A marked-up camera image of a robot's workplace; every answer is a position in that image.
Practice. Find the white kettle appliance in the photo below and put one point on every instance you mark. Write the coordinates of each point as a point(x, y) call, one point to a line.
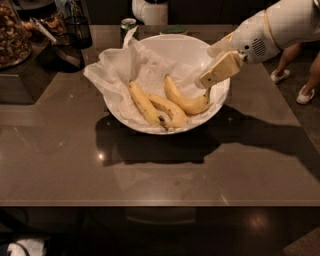
point(151, 12)

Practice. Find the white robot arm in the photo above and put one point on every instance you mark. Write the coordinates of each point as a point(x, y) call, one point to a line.
point(291, 22)

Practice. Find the white cloth on floor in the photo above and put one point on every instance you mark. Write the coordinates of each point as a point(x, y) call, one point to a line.
point(27, 247)

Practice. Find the green soda can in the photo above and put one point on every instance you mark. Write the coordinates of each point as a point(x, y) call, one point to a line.
point(126, 25)

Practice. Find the green lid container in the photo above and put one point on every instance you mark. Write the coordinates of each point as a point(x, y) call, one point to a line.
point(177, 29)

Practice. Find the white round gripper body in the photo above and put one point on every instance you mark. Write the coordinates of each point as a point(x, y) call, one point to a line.
point(252, 39)

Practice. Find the snack jar behind tongs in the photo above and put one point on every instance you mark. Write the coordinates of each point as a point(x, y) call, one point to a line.
point(53, 23)

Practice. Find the white paper liner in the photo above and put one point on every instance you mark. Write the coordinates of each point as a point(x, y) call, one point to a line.
point(133, 73)

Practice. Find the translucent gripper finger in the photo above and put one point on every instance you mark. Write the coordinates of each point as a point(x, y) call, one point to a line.
point(222, 46)

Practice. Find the person's legs with sneakers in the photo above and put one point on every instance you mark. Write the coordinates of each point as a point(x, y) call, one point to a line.
point(312, 75)

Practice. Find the white bowl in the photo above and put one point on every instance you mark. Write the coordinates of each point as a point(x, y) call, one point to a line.
point(180, 50)

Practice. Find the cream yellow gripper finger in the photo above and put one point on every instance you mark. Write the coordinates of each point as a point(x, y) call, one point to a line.
point(221, 68)

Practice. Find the yellow banana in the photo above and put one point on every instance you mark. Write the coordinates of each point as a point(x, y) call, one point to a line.
point(191, 106)
point(144, 105)
point(178, 117)

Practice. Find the black wire mesh basket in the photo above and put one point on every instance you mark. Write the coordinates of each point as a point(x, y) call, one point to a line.
point(78, 28)

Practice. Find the metal tongs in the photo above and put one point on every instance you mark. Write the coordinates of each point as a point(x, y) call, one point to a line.
point(37, 24)

